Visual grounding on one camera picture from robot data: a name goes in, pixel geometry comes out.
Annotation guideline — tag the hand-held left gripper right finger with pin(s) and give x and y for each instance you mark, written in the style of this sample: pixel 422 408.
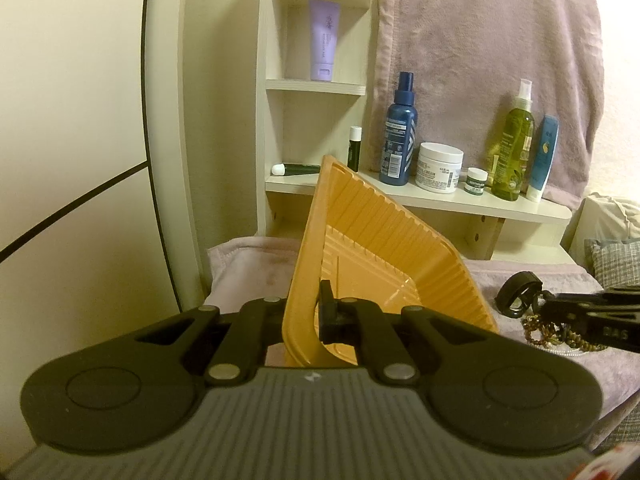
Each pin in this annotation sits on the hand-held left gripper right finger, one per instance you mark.
pixel 327 315

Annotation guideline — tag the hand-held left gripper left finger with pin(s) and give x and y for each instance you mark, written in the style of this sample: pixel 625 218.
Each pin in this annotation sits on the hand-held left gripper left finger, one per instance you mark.
pixel 262 317

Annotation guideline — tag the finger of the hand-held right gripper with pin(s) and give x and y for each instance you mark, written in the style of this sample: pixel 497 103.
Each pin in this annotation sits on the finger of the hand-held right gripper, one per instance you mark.
pixel 610 330
pixel 605 301

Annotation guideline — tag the orange ribbed plastic tray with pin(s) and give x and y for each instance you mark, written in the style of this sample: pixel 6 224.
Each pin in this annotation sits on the orange ribbed plastic tray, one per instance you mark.
pixel 380 240

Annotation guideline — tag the grey checked pillow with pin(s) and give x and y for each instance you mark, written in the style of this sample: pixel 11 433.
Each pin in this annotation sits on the grey checked pillow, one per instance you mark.
pixel 617 265

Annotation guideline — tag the lilac towel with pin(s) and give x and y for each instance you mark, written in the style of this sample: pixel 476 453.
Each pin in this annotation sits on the lilac towel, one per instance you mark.
pixel 250 270

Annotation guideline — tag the white bedding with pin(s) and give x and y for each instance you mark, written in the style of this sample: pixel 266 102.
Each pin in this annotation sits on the white bedding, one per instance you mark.
pixel 610 217

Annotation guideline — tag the red white packet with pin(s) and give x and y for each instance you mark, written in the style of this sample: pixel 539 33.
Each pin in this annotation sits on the red white packet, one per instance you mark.
pixel 610 465

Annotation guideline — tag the dark green white-capped tube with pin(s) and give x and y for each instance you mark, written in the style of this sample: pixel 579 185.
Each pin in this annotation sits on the dark green white-capped tube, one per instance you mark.
pixel 300 169

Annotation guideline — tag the blue white cosmetic tube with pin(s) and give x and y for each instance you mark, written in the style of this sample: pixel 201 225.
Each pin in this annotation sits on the blue white cosmetic tube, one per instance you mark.
pixel 542 160

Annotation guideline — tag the green lip balm stick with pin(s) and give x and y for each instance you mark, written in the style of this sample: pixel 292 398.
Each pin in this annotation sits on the green lip balm stick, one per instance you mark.
pixel 354 150

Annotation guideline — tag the small green cream jar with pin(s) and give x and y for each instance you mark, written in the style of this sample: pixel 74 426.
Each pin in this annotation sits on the small green cream jar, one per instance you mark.
pixel 475 182

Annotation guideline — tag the green oil spray bottle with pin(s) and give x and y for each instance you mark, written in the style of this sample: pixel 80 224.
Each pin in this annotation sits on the green oil spray bottle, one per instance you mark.
pixel 512 150

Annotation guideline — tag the white cream jar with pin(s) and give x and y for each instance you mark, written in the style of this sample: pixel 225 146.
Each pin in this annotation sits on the white cream jar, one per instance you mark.
pixel 437 167

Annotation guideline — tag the blue spray bottle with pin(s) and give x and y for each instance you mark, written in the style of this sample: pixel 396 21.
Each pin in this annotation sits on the blue spray bottle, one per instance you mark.
pixel 397 135

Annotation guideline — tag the white wooden shelf unit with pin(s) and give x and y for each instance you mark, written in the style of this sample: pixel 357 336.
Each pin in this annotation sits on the white wooden shelf unit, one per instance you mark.
pixel 310 87

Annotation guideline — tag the purple cosmetic tube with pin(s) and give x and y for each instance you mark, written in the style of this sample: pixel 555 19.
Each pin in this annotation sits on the purple cosmetic tube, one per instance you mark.
pixel 325 35

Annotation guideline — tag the hanging lilac blanket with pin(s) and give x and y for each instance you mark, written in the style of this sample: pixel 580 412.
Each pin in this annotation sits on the hanging lilac blanket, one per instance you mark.
pixel 475 35

